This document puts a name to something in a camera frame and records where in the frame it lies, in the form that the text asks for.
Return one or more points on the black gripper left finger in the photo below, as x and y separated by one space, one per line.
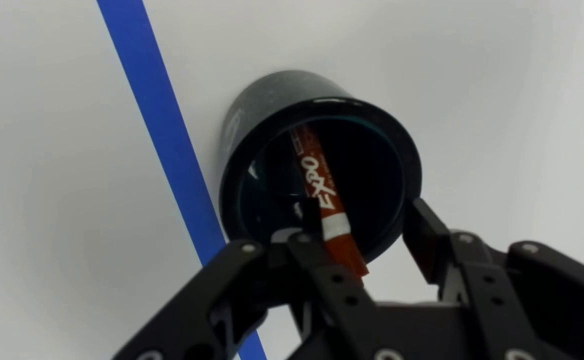
293 300

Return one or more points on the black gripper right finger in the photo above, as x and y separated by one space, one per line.
505 286

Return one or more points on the orange Expo marker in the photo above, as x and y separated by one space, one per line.
319 180

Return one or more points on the dark blue enamel mug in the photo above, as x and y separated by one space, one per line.
273 167

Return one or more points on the blue tape line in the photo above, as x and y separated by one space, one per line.
164 133

